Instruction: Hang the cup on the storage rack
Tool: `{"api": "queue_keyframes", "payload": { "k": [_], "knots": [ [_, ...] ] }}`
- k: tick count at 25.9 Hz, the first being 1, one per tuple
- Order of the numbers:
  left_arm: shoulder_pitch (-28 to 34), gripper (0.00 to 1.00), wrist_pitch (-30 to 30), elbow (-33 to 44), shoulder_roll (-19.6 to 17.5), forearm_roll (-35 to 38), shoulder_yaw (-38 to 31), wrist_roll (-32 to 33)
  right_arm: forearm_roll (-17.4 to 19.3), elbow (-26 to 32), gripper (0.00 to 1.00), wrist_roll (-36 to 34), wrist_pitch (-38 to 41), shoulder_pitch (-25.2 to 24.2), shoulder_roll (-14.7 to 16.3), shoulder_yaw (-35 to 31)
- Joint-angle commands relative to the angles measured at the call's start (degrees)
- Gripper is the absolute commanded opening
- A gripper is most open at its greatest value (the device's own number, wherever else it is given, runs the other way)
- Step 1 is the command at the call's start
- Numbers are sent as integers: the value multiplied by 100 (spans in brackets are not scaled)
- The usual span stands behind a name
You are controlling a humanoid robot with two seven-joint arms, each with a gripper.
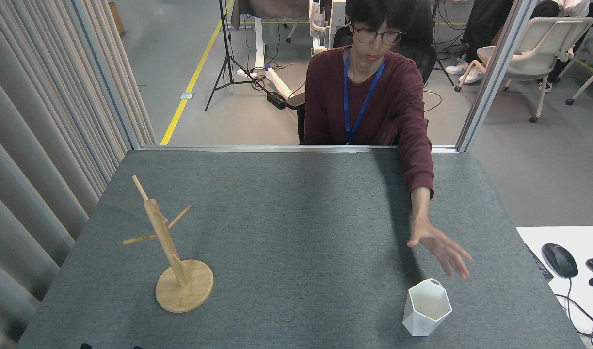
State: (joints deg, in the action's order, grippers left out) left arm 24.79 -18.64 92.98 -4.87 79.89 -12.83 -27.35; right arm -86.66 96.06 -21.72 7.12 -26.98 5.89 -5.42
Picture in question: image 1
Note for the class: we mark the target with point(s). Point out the white hexagonal cup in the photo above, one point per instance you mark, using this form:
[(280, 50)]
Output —
[(424, 310)]

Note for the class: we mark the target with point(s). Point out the person's left forearm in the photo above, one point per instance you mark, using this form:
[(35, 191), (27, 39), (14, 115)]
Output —
[(420, 206)]

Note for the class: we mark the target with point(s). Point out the wooden cup storage rack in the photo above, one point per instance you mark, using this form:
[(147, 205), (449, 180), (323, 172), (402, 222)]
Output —
[(182, 286)]

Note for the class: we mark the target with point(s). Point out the person's left hand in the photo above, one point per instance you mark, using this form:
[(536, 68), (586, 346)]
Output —
[(437, 245)]

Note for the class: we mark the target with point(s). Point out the grey pleated curtain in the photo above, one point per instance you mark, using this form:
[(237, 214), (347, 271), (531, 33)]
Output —
[(34, 121)]

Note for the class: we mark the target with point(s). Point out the silver floor socket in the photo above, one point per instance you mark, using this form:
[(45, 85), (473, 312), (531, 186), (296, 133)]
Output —
[(187, 96)]

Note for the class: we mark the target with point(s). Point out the black tripod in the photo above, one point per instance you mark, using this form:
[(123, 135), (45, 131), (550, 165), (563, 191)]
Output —
[(227, 58)]

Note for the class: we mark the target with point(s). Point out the cardboard box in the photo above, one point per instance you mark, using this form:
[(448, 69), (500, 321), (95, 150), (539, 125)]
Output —
[(116, 17)]

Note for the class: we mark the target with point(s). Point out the person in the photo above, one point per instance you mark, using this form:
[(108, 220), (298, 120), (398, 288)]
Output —
[(364, 106), (480, 24)]

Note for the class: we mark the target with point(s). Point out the white machine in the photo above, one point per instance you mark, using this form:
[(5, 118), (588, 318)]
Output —
[(320, 24)]

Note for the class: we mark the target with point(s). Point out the black-rimmed glasses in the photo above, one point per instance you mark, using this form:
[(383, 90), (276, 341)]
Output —
[(378, 36)]

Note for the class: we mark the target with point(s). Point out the black office chair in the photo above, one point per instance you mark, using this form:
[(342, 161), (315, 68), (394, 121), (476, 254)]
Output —
[(420, 53)]

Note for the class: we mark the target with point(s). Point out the black flat device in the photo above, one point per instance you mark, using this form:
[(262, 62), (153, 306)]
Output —
[(539, 264)]

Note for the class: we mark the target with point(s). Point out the black computer mouse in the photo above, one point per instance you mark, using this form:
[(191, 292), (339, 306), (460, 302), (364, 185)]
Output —
[(559, 260)]

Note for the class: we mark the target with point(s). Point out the white side table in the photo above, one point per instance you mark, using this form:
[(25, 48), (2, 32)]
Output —
[(587, 237)]

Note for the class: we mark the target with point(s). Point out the white office chair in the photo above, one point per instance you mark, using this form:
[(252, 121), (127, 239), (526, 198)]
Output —
[(538, 48)]

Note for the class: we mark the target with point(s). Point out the silver frame rail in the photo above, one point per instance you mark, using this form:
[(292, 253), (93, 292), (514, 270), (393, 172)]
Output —
[(296, 148)]

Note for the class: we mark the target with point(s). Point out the white desk frame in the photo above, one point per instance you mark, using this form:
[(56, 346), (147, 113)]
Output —
[(260, 43)]

